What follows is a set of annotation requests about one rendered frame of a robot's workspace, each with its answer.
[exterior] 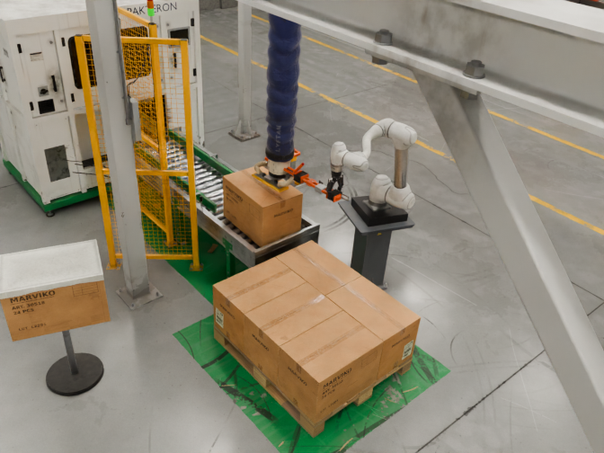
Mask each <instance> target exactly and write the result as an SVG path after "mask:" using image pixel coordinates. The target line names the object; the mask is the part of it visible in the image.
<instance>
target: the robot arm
mask: <svg viewBox="0 0 604 453"><path fill-rule="evenodd" d="M382 136H383V137H386V138H391V139H392V142H393V145H394V147H395V177H394V183H391V180H390V179H389V177H387V176H386V175H383V174H379V175H377V176H376V177H375V178H374V180H373V181H372V183H371V186H370V190H369V196H368V198H369V199H368V200H364V201H363V203H364V204H366V205H367V206H368V207H370V208H371V209H372V210H373V211H374V212H377V211H379V210H383V209H391V208H392V207H391V206H389V205H388V204H390V205H392V206H394V207H397V208H399V209H410V208H411V207H412V206H413V204H414V203H415V197H414V195H413V193H412V192H411V189H410V186H409V184H408V183H407V164H408V147H409V146H411V145H413V144H414V143H415V141H416V139H417V133H416V131H415V130H414V129H413V128H411V127H409V126H407V125H405V124H403V123H400V122H396V121H394V120H392V119H383V120H381V121H379V122H377V123H376V124H375V125H374V126H373V127H372V128H371V129H370V130H369V131H368V132H367V133H366V134H365V135H364V136H363V139H362V147H363V152H360V151H359V152H353V153H351V152H349V151H348V150H347V149H346V146H345V144H344V143H343V142H335V143H334V144H333V147H332V150H331V170H332V171H331V175H332V178H331V179H328V183H327V187H326V191H327V192H328V198H327V199H328V200H331V199H332V188H333V186H334V185H335V183H336V182H338V185H339V186H338V188H337V190H338V191H341V190H342V186H343V185H344V184H343V174H342V170H343V166H346V167H348V168H350V169H352V170H354V171H357V172H364V171H366V170H367V169H368V167H369V162H368V160H367V159H368V158H369V155H370V141H371V140H372V139H374V138H380V137H382ZM387 203H388V204H387Z"/></svg>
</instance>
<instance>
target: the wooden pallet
mask: <svg viewBox="0 0 604 453"><path fill-rule="evenodd" d="M214 338H215V339H216V340H217V341H218V342H219V343H220V344H221V345H222V346H223V347H224V348H225V349H226V350H227V351H228V352H229V353H230V354H231V355H232V356H233V357H234V358H235V359H236V360H237V361H238V362H239V363H240V364H241V365H242V366H243V367H244V368H245V369H246V370H247V371H248V372H249V373H250V374H251V375H252V376H253V377H254V378H255V379H256V380H257V381H258V383H259V384H260V385H261V386H262V387H263V388H264V389H265V390H266V391H267V392H268V393H269V394H270V395H271V396H272V397H273V398H274V399H275V400H276V401H277V402H278V403H279V404H280V405H281V406H282V407H283V408H284V409H285V410H286V411H287V412H288V413H289V414H290V415H291V416H292V417H293V418H294V419H295V420H296V421H297V422H298V423H299V424H300V425H301V426H302V427H303V428H304V429H305V430H306V431H307V432H308V433H309V434H310V435H311V436H312V437H313V438H314V437H315V436H316V435H318V434H319V433H321V432H322V431H324V422H325V421H326V420H327V419H329V418H330V417H332V416H333V415H335V414H336V413H338V412H339V411H340V410H341V409H343V408H344V407H345V406H347V405H348V404H350V403H352V402H353V403H355V404H356V405H357V406H359V405H360V404H362V403H364V402H365V401H366V400H368V399H369V398H370V397H371V396H372V391H373V387H374V386H376V385H377V384H379V383H380V382H382V381H383V380H384V379H386V378H388V377H389V376H391V375H392V374H393V373H395V372H397V373H399V374H400V375H401V376H402V375H403V374H404V373H405V372H407V371H408V370H409V369H410V367H411V363H412V359H413V357H411V358H410V359H408V360H406V361H405V362H403V363H402V364H401V365H399V366H398V367H396V368H395V369H393V370H391V371H390V372H389V373H387V374H386V375H384V376H383V377H382V378H380V379H379V380H378V381H376V382H375V383H373V384H372V385H370V386H368V387H367V388H366V389H364V390H363V391H361V392H360V393H358V394H357V395H355V396H354V397H353V398H352V399H350V400H349V401H347V402H346V403H344V404H343V405H341V406H340V407H338V408H337V409H335V410H334V411H332V412H331V413H329V414H328V415H326V416H325V417H324V418H323V419H321V420H320V421H318V422H317V423H313V422H312V421H311V420H310V419H309V418H308V417H307V416H306V415H305V414H304V413H303V412H302V411H301V410H300V409H299V408H298V407H297V406H296V405H295V404H294V403H293V402H292V401H291V400H290V399H289V398H288V397H287V396H286V395H285V394H284V393H283V392H282V391H281V390H280V389H279V388H278V387H277V386H276V385H275V384H274V383H273V382H272V381H271V380H270V379H269V378H268V377H266V376H265V375H264V374H263V373H262V372H261V371H260V370H259V369H258V368H257V367H256V366H255V365H254V364H253V363H252V362H251V361H250V360H249V359H248V358H247V357H246V356H245V355H244V353H242V352H241V351H240V350H239V349H238V348H237V347H236V346H235V345H234V344H233V343H232V342H231V341H230V340H229V339H228V338H227V337H226V336H225V335H224V334H223V333H222V332H221V331H220V330H219V329H218V328H217V327H216V326H215V325H214Z"/></svg>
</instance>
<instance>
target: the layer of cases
mask: <svg viewBox="0 0 604 453"><path fill-rule="evenodd" d="M213 306H214V325H215V326H216V327H217V328H218V329H219V330H220V331H221V332H222V333H223V334H224V335H225V336H226V337H227V338H228V339H229V340H230V341H231V342H232V343H233V344H234V345H235V346H236V347H237V348H238V349H239V350H240V351H241V352H242V353H244V355H245V356H246V357H247V358H248V359H249V360H250V361H251V362H252V363H253V364H254V365H255V366H256V367H257V368H258V369H259V370H260V371H261V372H262V373H263V374H264V375H265V376H266V377H268V378H269V379H270V380H271V381H272V382H273V383H274V384H275V385H276V386H277V387H278V388H279V389H280V390H281V391H282V392H283V393H284V394H285V395H286V396H287V397H288V398H289V399H290V400H291V401H292V402H293V403H294V404H295V405H296V406H297V407H298V408H299V409H300V410H301V411H302V412H303V413H304V414H305V415H306V416H307V417H308V418H309V419H310V420H311V421H312V422H313V423H317V422H318V421H320V420H321V419H323V418H324V417H325V416H326V415H328V414H329V413H331V412H332V411H334V410H335V409H337V408H338V407H340V406H341V405H343V404H344V403H346V402H347V401H349V400H350V399H352V398H353V397H354V396H355V395H357V394H358V393H360V392H361V391H363V390H364V389H366V388H367V387H368V386H370V385H372V384H373V383H375V382H376V381H378V380H379V379H380V378H382V377H383V376H384V375H386V374H387V373H389V372H390V371H391V370H393V369H395V368H396V367H398V366H399V365H401V364H402V363H403V362H405V361H406V360H408V359H410V358H411V357H412V356H413V349H414V345H415V341H416V337H417V333H418V329H419V325H420V321H421V317H420V316H418V315H417V314H415V313H414V312H413V311H412V310H410V309H409V308H408V307H406V306H404V305H403V304H401V303H400V302H399V301H397V300H396V299H394V298H393V297H391V296H390V295H388V294H387V293H386V292H385V291H384V290H382V289H380V288H379V287H378V286H376V285H375V284H373V283H372V282H370V281H369V280H367V279H366V278H364V277H363V276H361V275H360V274H359V273H357V272H356V271H355V270H354V269H352V268H351V267H349V266H348V265H347V264H345V263H344V262H342V261H340V260H339V259H338V258H336V257H335V256H333V255H332V254H331V253H329V252H327V251H326V250H325V249H324V248H323V247H321V246H320V245H318V244H317V243H315V242H314V241H312V240H311V241H309V242H307V243H305V244H302V245H300V246H298V247H296V248H294V249H291V250H289V251H287V252H285V253H282V254H280V255H278V256H276V257H274V258H271V259H269V260H268V261H266V262H262V263H260V264H258V265H256V266H253V267H252V268H250V269H248V270H246V271H242V272H240V273H238V274H236V275H234V276H232V277H230V278H228V279H226V280H222V281H220V282H219V283H217V284H214V285H213Z"/></svg>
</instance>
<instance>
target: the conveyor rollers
mask: <svg viewBox="0 0 604 453"><path fill-rule="evenodd" d="M169 145H170V149H169ZM150 148H151V147H150ZM166 149H168V150H166V152H167V154H170V155H167V158H170V157H171V158H176V159H171V161H170V159H167V163H180V164H176V167H188V163H187V149H186V148H185V147H183V146H181V145H180V147H179V143H177V142H176V141H174V142H173V141H169V142H166ZM153 150H154V151H155V152H157V151H156V150H155V149H154V148H152V151H151V149H150V152H151V153H150V154H151V155H153V154H155V152H154V151H153ZM174 150H175V155H174ZM158 154H159V152H158V153H157V154H156V156H155V158H157V157H158V158H157V159H158V160H159V161H160V155H158ZM180 156H181V161H180ZM168 167H169V168H170V169H171V168H172V170H175V171H181V169H182V171H188V168H175V164H168ZM194 171H195V188H196V189H197V190H198V191H200V192H201V193H203V194H204V195H205V196H206V197H208V198H209V199H211V200H212V201H213V202H215V203H216V204H217V212H216V213H214V212H212V211H211V210H210V209H208V208H207V207H206V206H204V205H203V204H202V207H203V208H204V209H206V210H207V211H208V212H210V213H211V214H212V215H213V216H216V218H217V219H219V220H222V221H221V222H222V223H224V224H225V225H228V224H231V223H232V222H230V221H229V220H228V219H227V218H226V217H224V214H222V213H224V205H223V201H222V200H223V176H224V174H222V173H220V172H219V171H217V170H216V169H215V168H213V167H212V166H210V165H209V164H207V163H206V162H204V161H203V160H201V159H200V158H198V157H197V156H196V155H194ZM210 187H211V188H210ZM205 189H206V190H205ZM211 192H212V193H211ZM206 194H207V195H206ZM220 195H221V196H220ZM215 197H216V198H215ZM217 202H218V203H217ZM205 207H206V208H205ZM222 207H223V208H222ZM219 214H221V215H219ZM225 218H226V219H225ZM223 219H225V220H223ZM228 227H229V228H230V229H232V230H233V229H235V230H233V231H234V232H235V233H237V234H238V235H240V234H241V235H240V236H241V237H242V238H243V239H246V238H249V237H248V236H247V235H246V234H242V233H243V232H242V231H241V230H240V229H239V228H237V227H236V226H235V225H234V224H231V225H228ZM236 228H237V229H236Z"/></svg>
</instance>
